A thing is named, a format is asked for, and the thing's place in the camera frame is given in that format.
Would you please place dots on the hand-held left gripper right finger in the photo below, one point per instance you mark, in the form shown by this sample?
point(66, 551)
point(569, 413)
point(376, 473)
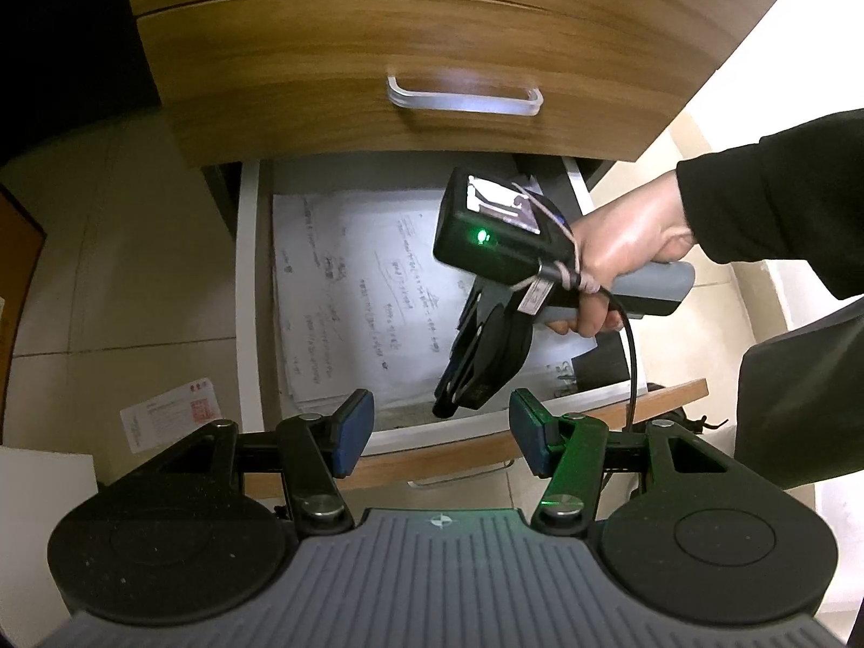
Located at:
point(530, 433)

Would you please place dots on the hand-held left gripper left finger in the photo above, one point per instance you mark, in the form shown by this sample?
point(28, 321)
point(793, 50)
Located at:
point(352, 428)

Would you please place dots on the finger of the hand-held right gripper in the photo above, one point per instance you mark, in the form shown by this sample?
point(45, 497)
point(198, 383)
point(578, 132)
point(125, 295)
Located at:
point(447, 401)

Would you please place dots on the stack of handwritten papers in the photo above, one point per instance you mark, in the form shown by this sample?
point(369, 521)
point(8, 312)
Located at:
point(364, 297)

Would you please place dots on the white drawer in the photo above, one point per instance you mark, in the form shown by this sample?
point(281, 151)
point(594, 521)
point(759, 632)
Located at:
point(256, 324)

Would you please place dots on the closed wooden drawer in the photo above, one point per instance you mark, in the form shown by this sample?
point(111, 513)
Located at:
point(283, 88)

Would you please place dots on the person's right hand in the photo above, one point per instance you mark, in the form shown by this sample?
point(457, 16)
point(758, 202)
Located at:
point(617, 236)

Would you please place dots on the metal binder clip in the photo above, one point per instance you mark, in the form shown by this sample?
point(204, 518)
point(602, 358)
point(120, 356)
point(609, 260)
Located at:
point(565, 381)

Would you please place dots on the black flat item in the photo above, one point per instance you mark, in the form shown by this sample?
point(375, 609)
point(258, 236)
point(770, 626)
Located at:
point(607, 364)

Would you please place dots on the white printed card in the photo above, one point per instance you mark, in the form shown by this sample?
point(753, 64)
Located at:
point(172, 415)

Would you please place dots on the person's dark clothing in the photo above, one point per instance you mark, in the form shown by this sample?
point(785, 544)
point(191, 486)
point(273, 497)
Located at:
point(803, 398)

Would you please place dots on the white board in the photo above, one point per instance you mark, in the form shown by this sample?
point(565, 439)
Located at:
point(40, 486)

